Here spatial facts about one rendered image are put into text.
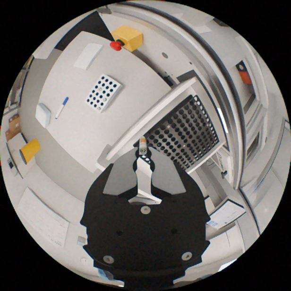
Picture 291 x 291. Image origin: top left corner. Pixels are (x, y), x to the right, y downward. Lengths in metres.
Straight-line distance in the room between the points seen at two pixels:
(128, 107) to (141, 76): 0.13
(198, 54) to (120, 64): 0.28
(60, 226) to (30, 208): 1.08
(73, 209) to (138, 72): 3.41
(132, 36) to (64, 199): 3.51
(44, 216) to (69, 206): 1.07
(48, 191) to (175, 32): 3.64
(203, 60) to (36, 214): 3.64
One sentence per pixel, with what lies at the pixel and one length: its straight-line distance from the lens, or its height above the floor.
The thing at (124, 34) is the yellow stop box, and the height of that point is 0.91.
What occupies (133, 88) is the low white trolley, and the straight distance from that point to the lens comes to 0.35.
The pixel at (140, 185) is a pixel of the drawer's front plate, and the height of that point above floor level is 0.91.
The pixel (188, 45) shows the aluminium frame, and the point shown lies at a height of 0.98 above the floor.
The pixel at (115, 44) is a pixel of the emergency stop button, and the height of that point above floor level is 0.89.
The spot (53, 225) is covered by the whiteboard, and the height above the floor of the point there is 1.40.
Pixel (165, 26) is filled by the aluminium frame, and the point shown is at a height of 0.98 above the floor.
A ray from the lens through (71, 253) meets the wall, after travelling 3.48.
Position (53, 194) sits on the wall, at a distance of 3.50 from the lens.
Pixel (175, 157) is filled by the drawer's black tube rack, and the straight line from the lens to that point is 0.28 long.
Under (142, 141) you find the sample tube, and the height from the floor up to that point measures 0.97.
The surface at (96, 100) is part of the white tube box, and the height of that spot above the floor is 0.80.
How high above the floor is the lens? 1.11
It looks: 62 degrees down
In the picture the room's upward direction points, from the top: 175 degrees clockwise
